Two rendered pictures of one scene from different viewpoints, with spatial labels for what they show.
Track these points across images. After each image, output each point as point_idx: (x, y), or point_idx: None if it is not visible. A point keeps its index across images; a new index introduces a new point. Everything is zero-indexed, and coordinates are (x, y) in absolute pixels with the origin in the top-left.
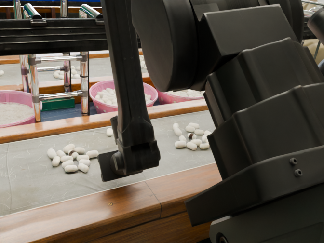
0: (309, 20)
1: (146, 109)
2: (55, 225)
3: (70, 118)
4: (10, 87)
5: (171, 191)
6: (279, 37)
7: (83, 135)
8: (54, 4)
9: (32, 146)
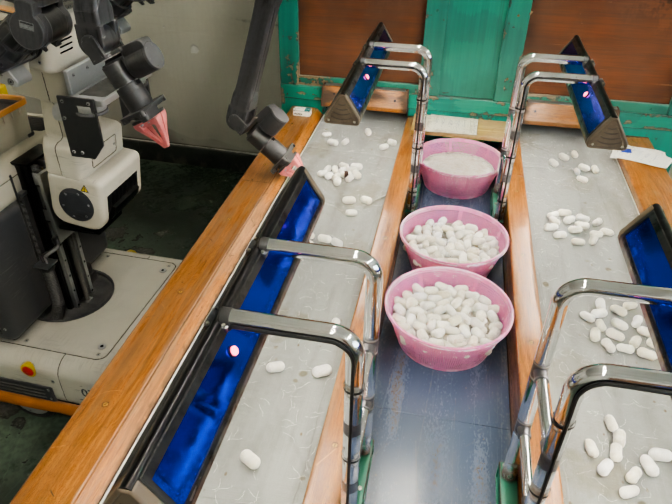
0: (162, 54)
1: (237, 83)
2: None
3: (407, 182)
4: (514, 170)
5: (244, 188)
6: None
7: (378, 190)
8: (573, 102)
9: (382, 166)
